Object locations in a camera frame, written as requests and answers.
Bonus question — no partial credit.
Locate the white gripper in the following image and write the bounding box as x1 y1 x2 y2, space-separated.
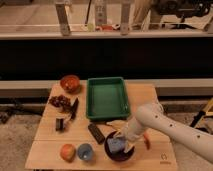
114 118 146 153

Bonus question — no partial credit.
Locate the blue sponge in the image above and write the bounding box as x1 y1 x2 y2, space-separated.
107 138 125 154

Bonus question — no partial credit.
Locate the purple bowl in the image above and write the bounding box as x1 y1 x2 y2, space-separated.
103 131 136 163

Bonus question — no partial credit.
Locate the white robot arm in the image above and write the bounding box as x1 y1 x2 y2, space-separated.
115 102 213 164

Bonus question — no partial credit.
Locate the orange bowl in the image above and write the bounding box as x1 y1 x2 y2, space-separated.
60 75 80 93

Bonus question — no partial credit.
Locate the tan wooden spatula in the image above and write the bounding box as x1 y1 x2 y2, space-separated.
107 120 126 130

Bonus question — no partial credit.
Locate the orange carrot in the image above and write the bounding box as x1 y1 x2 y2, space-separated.
143 133 151 150

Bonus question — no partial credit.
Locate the black remote control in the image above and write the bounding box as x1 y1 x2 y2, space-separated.
88 123 105 144

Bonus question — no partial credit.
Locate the small blue cup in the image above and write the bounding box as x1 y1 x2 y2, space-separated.
77 143 94 161

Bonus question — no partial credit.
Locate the green plastic tray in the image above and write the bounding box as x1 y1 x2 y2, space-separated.
86 77 130 121

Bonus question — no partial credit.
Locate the red apple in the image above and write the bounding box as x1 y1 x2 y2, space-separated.
60 144 75 162

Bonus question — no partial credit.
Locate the black knife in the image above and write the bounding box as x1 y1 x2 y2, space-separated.
70 98 79 120

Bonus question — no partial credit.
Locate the bunch of dark grapes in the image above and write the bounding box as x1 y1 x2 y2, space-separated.
49 95 71 108

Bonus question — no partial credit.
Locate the yellow black tool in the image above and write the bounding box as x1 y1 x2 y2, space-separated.
191 97 213 127

